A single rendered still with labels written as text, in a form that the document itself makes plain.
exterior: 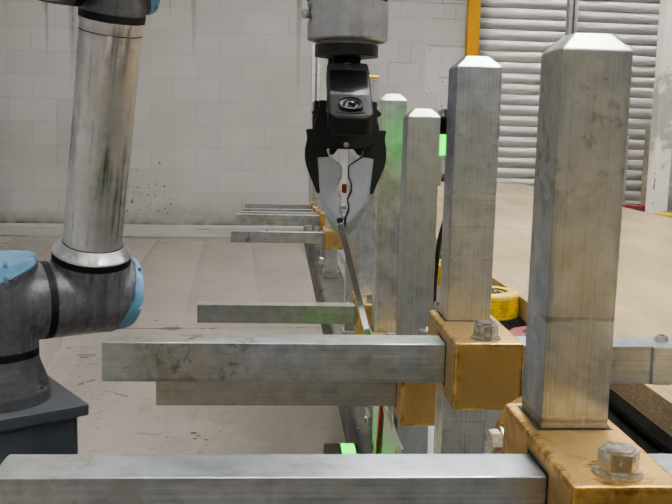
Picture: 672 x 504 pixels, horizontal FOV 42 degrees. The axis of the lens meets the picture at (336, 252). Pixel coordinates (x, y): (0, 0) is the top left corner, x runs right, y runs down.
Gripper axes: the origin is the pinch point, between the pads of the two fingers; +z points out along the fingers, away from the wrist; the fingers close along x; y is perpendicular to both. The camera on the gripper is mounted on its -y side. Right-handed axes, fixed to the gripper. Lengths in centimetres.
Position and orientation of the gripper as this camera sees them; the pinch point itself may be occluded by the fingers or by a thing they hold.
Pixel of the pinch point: (343, 225)
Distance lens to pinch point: 98.0
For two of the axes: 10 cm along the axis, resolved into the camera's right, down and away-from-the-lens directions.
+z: -0.2, 9.9, 1.4
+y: -0.6, -1.4, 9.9
